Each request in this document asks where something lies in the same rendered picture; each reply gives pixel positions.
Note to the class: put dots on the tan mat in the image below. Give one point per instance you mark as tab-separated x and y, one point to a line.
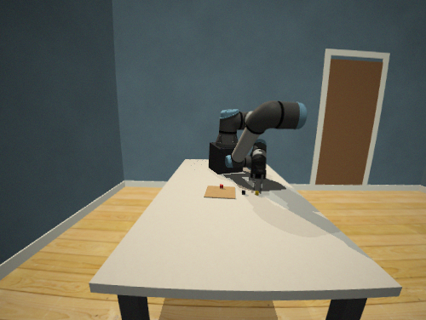
217	192

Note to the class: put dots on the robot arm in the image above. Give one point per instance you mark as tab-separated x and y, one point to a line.
269	115

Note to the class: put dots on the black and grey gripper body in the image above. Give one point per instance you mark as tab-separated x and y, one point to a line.
258	164

